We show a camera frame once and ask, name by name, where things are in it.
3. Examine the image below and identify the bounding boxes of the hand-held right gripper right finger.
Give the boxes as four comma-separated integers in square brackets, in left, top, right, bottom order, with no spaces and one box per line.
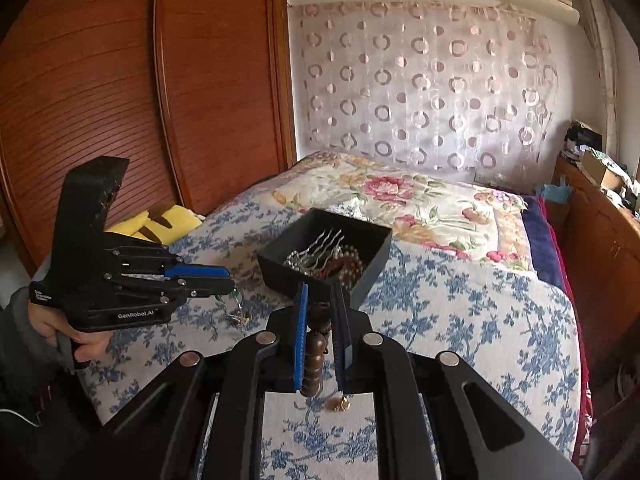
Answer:
[330,284,583,480]

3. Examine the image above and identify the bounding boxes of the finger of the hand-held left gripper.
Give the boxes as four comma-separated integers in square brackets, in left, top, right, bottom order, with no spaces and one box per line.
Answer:
[107,245,231,281]
[112,277,237,311]

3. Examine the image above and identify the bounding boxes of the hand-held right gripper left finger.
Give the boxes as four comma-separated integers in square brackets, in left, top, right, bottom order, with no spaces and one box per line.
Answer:
[100,282,308,480]

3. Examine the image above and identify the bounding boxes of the wooden bead bracelet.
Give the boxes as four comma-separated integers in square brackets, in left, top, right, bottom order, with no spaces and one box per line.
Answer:
[302,302,331,398]

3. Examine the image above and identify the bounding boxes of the thin chain necklace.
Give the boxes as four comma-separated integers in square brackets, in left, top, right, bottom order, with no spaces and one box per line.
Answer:
[215,292,251,331]

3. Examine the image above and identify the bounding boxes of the red string bracelet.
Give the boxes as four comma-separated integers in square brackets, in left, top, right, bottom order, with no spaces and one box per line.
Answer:
[310,262,346,286]

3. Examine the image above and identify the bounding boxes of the black box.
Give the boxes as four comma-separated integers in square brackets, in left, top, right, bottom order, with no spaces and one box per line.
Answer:
[256,207,393,308]

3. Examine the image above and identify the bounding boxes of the dark bead bracelet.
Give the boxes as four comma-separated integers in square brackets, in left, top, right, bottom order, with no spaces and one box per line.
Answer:
[335,245,366,286]

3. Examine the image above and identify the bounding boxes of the silver hair comb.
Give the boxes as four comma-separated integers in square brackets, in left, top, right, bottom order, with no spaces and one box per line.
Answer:
[300,227,346,273]

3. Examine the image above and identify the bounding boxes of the person's left forearm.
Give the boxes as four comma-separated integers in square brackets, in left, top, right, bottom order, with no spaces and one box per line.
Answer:
[0,252,106,480]

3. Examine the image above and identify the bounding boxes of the person's left hand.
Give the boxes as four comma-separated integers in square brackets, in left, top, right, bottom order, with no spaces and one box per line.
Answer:
[27,302,113,363]

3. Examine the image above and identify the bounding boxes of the yellow cloth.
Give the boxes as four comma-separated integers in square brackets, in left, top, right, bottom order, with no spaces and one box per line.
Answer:
[105,204,203,243]

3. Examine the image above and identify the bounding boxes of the pink floral quilt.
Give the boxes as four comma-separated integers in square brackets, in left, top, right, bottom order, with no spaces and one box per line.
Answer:
[272,150,538,273]

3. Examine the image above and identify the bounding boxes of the wooden wardrobe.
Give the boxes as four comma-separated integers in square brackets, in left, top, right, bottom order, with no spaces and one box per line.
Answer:
[0,0,298,281]

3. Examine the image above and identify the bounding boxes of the dark blue blanket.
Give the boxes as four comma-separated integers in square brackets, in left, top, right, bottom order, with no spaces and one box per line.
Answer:
[520,195,568,291]

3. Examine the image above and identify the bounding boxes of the red blanket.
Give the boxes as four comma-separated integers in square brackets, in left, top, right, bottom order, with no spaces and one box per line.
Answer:
[542,200,596,461]

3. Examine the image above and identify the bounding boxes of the light blue cloth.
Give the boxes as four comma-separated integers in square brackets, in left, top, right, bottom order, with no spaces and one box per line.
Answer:
[536,182,573,204]

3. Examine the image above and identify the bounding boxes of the wooden sideboard cabinet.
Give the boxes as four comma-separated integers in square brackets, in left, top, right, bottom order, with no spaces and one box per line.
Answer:
[542,152,640,391]

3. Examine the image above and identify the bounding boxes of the circle-patterned sheer curtain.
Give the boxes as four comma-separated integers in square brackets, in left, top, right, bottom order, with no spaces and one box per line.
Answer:
[287,0,558,176]

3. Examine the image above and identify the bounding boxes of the cardboard box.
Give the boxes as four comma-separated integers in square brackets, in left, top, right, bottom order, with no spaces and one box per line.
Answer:
[580,147,626,193]

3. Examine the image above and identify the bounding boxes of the pile of dark clothes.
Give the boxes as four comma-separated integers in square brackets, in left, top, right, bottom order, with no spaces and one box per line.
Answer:
[565,120,603,158]

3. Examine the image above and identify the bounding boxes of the white window curtain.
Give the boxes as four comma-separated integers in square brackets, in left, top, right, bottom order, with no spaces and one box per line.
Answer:
[577,0,631,161]

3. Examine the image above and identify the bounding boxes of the white cable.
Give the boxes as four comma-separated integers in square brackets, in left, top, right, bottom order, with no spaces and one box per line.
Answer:
[0,407,41,426]

